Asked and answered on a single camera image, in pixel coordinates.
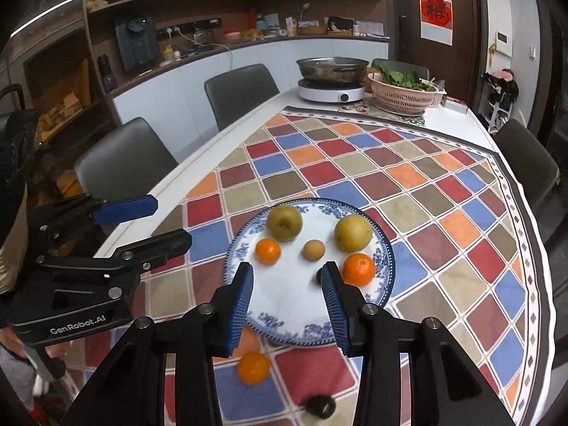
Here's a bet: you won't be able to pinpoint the black power strip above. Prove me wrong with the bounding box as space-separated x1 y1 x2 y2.
155 18 223 36

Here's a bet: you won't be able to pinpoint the dark brown door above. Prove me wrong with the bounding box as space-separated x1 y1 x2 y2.
386 0 486 111

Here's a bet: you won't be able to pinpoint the black pouch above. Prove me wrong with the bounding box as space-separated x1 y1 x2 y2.
327 16 355 34

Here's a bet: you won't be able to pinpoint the black bottle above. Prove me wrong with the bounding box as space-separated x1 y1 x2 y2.
97 54 117 94

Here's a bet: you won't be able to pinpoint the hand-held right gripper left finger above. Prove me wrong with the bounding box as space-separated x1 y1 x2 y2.
82 261 256 426

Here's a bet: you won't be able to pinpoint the steel pot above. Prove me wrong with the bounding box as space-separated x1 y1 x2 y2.
296 57 370 84

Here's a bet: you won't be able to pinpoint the person's clothing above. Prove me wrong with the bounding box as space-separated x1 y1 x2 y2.
0 350 60 426

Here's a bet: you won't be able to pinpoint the person's left hand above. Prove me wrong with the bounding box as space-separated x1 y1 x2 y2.
0 325 68 361

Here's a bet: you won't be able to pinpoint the colourful checkered tablecloth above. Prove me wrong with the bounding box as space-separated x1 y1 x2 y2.
82 105 555 426

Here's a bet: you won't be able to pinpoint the pink plastic basket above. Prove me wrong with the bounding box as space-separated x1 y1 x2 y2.
367 72 447 114

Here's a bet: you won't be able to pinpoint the small brown round fruit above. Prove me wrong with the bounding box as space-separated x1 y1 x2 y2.
302 240 326 261

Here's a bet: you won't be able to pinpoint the yellow pear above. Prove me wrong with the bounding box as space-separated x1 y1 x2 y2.
334 214 373 252

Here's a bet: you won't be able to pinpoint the large orange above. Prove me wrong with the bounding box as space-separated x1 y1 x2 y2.
342 253 377 288

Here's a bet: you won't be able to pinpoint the green leafy vegetables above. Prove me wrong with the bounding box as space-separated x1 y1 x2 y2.
375 66 438 92

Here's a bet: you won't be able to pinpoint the black framed glass door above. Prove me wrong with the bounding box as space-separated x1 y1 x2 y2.
535 0 568 249

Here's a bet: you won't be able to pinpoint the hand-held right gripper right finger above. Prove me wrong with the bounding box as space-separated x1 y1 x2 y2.
319 261 518 426

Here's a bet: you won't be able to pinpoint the green apple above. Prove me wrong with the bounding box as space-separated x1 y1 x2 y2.
266 205 304 242

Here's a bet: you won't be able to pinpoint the white induction cooker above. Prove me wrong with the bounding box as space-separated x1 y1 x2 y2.
296 77 367 105

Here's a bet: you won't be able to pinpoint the white counter cabinet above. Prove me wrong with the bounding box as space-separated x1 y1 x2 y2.
109 35 390 129

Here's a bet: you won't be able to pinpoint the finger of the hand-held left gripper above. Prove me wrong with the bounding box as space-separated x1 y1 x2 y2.
38 228 193 276
27 194 159 258

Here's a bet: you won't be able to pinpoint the black water dispenser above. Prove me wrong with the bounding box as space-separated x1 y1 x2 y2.
114 13 161 72

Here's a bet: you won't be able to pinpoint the blue rimmed white plate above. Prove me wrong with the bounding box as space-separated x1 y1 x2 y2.
223 198 397 348

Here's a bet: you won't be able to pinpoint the wooden display cabinet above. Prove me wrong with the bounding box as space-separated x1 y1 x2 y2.
0 9 122 196

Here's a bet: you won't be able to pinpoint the red and white wall poster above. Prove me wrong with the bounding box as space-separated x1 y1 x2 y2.
419 0 454 46

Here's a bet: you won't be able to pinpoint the small tangerine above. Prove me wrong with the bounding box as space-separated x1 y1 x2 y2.
255 239 282 266
236 351 271 386

